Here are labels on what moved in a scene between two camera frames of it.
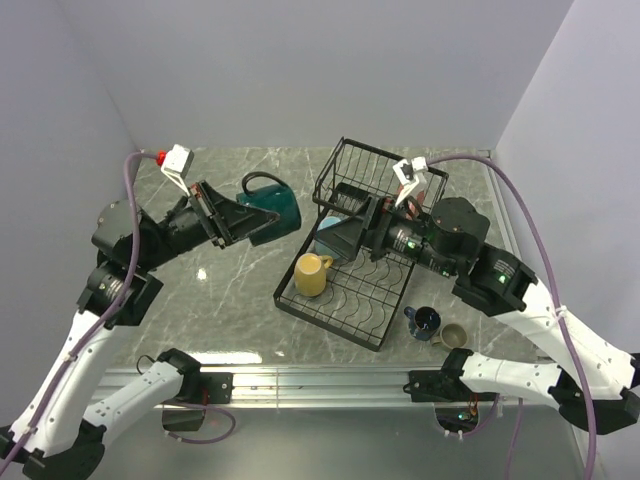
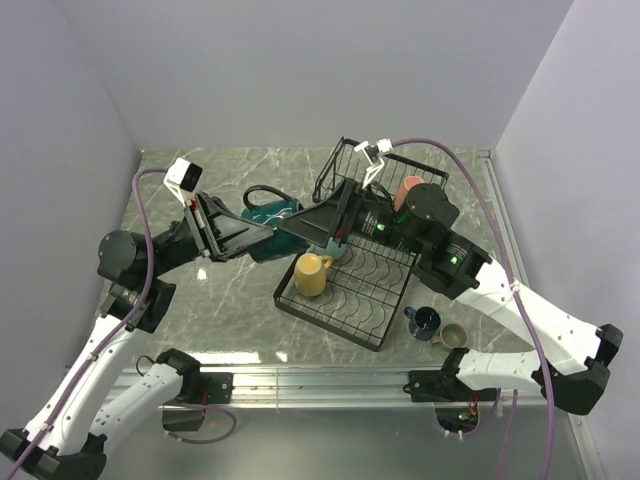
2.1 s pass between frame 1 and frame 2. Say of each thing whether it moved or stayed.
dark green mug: moved
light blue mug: stayed
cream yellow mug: stayed
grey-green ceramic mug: stayed
